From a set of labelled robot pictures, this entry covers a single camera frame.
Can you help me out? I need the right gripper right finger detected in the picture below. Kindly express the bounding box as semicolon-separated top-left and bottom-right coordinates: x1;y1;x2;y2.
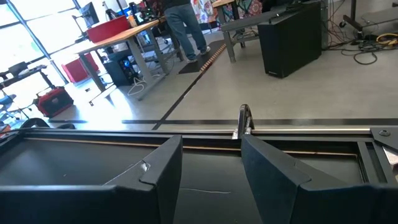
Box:
240;134;398;224

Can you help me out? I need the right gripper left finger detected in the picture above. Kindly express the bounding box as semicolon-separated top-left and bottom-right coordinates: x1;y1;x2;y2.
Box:
0;134;183;224

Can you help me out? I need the red and black bag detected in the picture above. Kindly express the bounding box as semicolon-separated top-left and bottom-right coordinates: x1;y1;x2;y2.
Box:
33;86;75;118

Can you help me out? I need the red box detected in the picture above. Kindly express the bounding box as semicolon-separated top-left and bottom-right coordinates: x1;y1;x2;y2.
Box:
61;52;100;84

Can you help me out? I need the black computer tower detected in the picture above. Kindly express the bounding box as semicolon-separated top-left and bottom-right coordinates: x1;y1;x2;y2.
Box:
102;52;141;87

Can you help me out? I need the black shelf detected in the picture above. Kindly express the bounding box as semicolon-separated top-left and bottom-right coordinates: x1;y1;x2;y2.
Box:
0;60;68;94

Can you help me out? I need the wooden top desk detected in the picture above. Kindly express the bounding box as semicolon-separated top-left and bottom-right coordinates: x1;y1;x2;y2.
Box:
76;17;177;102

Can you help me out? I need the red storage bin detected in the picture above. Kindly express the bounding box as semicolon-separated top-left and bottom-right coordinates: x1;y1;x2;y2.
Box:
86;14;131;44

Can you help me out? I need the black floor mat striped edge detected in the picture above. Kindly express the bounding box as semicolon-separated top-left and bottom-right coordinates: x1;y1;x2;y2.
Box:
178;39;227;75

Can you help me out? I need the black monitor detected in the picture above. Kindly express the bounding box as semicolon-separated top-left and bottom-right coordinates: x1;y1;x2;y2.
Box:
73;1;101;29

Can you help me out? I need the grey bench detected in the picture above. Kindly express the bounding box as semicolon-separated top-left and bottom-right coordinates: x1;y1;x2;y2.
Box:
220;11;282;63

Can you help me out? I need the grey desk with caster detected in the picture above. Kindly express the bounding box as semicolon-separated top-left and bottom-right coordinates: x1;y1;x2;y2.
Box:
338;0;398;32

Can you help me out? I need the person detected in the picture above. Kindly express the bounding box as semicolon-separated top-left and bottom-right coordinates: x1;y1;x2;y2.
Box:
146;0;212;64

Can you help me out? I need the colourful patterned fabric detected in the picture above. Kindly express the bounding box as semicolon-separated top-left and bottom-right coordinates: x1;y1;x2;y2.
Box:
192;0;219;24

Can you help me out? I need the white cable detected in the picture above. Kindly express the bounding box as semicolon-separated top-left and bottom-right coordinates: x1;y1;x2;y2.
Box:
126;73;164;97

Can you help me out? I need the black cable bundle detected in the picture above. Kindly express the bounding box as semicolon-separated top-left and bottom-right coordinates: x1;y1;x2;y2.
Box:
326;30;398;66

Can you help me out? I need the yellow cable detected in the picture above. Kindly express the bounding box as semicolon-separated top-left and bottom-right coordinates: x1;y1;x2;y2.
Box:
375;32;398;47

